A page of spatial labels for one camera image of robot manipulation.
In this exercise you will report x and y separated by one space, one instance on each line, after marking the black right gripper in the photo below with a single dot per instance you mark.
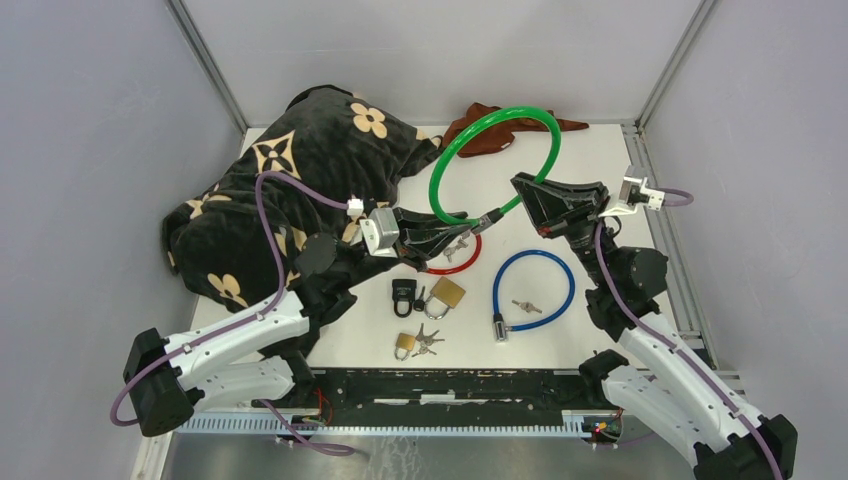
554 204

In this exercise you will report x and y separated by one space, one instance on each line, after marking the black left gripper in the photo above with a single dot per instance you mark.
422 235

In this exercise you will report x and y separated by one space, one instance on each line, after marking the red cable lock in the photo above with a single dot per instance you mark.
478 243

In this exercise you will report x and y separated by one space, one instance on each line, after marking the green cable lock keys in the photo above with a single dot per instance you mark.
461 243

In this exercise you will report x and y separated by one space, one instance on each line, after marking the black padlock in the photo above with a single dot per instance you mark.
403 294

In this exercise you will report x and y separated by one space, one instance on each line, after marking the green cable lock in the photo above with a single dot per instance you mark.
471 132

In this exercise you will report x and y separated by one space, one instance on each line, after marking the blue cable lock keys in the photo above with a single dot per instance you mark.
527 306

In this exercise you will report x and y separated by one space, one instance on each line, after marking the small brass padlock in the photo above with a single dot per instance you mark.
404 346

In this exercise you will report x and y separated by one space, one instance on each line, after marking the blue cable lock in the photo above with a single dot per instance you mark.
501 328

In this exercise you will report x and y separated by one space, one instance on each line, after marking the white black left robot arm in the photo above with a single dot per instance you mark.
260 353

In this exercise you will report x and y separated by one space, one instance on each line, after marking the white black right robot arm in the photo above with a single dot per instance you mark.
652 373

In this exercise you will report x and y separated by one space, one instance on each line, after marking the small padlock keys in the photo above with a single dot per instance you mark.
426 341

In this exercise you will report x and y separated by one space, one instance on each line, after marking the black floral patterned blanket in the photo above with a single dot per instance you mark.
323 166

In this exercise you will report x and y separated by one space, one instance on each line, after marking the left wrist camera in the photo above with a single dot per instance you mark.
380 232

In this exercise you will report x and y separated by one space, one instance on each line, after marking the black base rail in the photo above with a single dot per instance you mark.
445 397

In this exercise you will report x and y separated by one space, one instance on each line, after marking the white slotted cable duct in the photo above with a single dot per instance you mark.
266 423

